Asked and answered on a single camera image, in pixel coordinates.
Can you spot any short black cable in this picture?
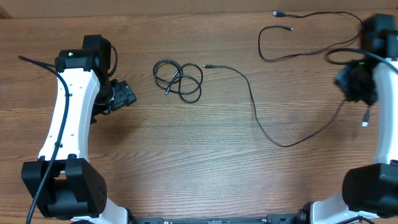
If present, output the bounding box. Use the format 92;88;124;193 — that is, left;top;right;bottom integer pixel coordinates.
203;64;371;148
152;58;204;104

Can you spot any long black USB cable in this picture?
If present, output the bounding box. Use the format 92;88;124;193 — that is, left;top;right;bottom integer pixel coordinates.
257;11;364;63

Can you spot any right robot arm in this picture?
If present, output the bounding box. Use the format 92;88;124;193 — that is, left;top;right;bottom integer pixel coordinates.
286;14;397;223

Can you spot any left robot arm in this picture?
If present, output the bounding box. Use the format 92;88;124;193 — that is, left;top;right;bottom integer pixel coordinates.
21;34;136;224

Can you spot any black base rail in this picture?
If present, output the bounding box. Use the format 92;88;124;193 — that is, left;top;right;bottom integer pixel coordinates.
134;214;310;224

